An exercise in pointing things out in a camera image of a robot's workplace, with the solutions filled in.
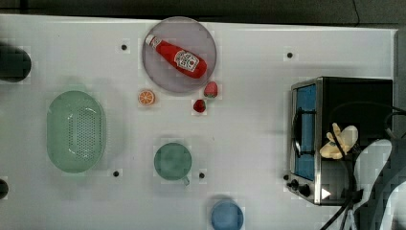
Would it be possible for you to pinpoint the black pot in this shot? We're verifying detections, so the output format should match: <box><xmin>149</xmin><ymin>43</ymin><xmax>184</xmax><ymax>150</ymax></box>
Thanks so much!
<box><xmin>0</xmin><ymin>43</ymin><xmax>32</xmax><ymax>82</ymax></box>

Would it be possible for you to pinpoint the red strawberry toy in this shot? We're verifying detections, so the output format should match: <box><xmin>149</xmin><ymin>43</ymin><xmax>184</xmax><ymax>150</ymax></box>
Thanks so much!
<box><xmin>193</xmin><ymin>100</ymin><xmax>206</xmax><ymax>113</ymax></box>

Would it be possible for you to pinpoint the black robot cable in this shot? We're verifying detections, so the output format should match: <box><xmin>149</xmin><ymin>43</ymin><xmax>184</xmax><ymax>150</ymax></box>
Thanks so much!
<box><xmin>319</xmin><ymin>101</ymin><xmax>406</xmax><ymax>230</ymax></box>

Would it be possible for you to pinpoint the pink strawberry toy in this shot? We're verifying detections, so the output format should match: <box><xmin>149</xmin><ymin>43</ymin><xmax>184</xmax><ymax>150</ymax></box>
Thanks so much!
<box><xmin>204</xmin><ymin>81</ymin><xmax>218</xmax><ymax>98</ymax></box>

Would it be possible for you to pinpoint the grey round plate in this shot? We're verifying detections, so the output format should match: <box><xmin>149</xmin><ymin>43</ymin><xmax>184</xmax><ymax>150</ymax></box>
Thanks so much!
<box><xmin>142</xmin><ymin>16</ymin><xmax>216</xmax><ymax>94</ymax></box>

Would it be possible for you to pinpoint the orange slice toy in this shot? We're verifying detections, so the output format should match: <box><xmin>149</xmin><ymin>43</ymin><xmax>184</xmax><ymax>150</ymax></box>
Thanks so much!
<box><xmin>138</xmin><ymin>89</ymin><xmax>155</xmax><ymax>105</ymax></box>

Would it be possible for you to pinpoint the silver black toaster oven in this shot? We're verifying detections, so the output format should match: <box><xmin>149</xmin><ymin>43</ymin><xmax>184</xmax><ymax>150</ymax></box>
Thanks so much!
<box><xmin>287</xmin><ymin>77</ymin><xmax>393</xmax><ymax>206</ymax></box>

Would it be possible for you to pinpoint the blue cup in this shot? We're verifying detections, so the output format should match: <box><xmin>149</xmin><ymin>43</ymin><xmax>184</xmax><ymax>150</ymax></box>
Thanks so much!
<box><xmin>211</xmin><ymin>199</ymin><xmax>244</xmax><ymax>230</ymax></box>

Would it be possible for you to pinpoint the dark grey cup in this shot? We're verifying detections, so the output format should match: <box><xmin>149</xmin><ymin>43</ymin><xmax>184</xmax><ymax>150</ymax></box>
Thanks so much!
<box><xmin>0</xmin><ymin>179</ymin><xmax>9</xmax><ymax>199</ymax></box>

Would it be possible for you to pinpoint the red ketchup bottle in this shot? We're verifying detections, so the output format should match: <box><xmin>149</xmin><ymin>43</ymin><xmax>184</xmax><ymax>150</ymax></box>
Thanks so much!
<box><xmin>145</xmin><ymin>34</ymin><xmax>208</xmax><ymax>80</ymax></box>

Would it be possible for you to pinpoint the peeled toy banana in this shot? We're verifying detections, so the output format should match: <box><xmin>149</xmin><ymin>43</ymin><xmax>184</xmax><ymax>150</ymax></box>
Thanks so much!
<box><xmin>320</xmin><ymin>123</ymin><xmax>358</xmax><ymax>160</ymax></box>

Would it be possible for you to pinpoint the green perforated colander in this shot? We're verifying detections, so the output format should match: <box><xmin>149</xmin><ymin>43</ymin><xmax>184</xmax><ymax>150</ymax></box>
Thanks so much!
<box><xmin>46</xmin><ymin>91</ymin><xmax>106</xmax><ymax>173</ymax></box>

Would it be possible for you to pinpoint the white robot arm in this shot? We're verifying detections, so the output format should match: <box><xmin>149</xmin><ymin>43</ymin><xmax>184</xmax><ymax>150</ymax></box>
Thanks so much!
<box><xmin>354</xmin><ymin>139</ymin><xmax>405</xmax><ymax>230</ymax></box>

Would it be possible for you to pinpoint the green measuring cup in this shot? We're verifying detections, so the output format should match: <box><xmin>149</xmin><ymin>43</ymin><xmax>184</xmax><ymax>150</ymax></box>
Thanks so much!
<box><xmin>153</xmin><ymin>143</ymin><xmax>192</xmax><ymax>186</ymax></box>

